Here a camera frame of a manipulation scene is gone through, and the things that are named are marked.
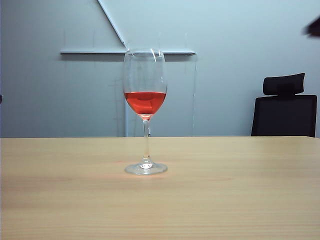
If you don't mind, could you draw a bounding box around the white diagonal wall rail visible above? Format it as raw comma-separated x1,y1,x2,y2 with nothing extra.
96,0,127,48

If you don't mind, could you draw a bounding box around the white horizontal wall rail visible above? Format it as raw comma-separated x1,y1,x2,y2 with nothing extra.
59,48,197,56

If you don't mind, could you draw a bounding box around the black office chair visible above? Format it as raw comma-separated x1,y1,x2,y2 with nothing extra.
251,72,318,138

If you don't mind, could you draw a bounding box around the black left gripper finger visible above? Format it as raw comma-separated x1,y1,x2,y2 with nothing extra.
301,16,320,38

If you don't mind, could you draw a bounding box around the clear goblet with red liquid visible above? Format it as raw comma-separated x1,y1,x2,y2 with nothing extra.
122,48,168,176

